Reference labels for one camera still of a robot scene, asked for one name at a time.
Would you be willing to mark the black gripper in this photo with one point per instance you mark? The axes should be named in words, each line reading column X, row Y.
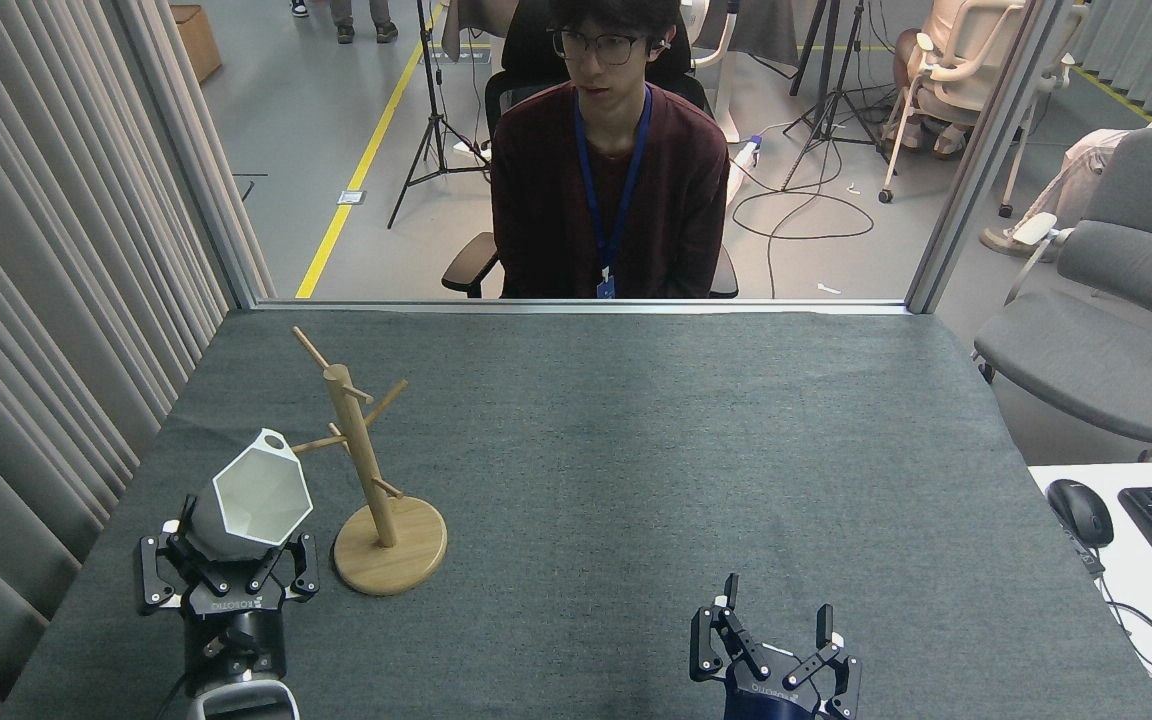
column 771, row 700
column 236, row 640

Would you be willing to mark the white hexagonal cup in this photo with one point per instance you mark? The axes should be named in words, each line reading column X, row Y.
column 261, row 490

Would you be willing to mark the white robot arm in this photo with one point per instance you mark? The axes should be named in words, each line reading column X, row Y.
column 241, row 705

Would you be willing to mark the wooden cup rack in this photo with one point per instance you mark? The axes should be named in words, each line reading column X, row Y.
column 391, row 550

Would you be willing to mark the dark grey table cloth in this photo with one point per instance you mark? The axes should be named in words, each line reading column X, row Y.
column 636, row 450

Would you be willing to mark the black computer mouse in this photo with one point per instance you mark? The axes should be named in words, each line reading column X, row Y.
column 1081, row 512

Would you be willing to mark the white desk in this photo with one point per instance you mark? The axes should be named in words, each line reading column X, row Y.
column 1136, row 600

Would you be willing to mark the black office chair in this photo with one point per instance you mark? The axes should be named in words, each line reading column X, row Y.
column 466, row 265

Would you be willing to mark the grey padded chair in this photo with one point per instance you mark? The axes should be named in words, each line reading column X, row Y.
column 1096, row 360

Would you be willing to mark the black tripod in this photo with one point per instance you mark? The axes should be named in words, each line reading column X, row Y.
column 829, row 100
column 430, row 100

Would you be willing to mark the cardboard box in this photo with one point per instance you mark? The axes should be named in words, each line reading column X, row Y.
column 198, row 40

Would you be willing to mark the white stand on wheels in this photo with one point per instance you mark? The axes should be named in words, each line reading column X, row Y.
column 726, row 100

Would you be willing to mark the reclining person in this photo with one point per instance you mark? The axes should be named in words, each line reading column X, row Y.
column 1076, row 175

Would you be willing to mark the standing person's legs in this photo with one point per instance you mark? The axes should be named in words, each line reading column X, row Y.
column 356, row 20

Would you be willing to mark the black-rimmed glasses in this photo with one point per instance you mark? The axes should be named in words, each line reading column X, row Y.
column 606, row 47

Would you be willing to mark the white office chair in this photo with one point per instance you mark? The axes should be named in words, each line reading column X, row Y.
column 976, row 45

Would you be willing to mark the seated person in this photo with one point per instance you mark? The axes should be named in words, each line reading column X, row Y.
column 936, row 30

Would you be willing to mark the silver frame post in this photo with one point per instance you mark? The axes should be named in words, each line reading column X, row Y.
column 201, row 160
column 976, row 160

